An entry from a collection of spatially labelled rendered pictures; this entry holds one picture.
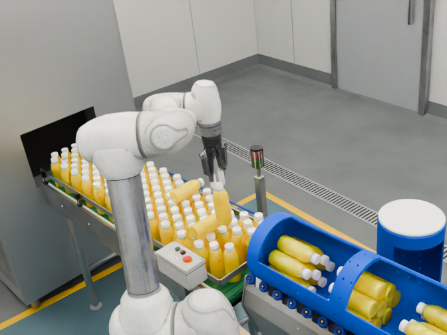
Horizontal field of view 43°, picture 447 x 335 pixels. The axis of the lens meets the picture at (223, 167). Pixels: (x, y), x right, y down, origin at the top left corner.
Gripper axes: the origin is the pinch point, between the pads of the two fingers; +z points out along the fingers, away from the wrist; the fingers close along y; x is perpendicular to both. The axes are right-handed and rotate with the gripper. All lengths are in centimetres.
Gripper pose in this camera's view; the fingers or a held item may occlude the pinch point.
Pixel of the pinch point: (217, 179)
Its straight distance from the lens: 227.2
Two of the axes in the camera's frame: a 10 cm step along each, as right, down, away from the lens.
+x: -6.8, -2.8, 6.8
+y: 7.2, -4.0, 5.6
